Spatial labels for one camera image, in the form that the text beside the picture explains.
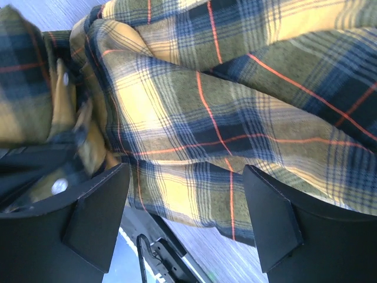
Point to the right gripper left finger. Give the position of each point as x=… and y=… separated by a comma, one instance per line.
x=69, y=237

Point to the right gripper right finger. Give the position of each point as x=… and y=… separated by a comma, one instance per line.
x=300, y=238

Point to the yellow plaid long sleeve shirt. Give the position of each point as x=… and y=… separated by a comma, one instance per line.
x=187, y=93

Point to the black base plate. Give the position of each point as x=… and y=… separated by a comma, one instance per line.
x=163, y=253

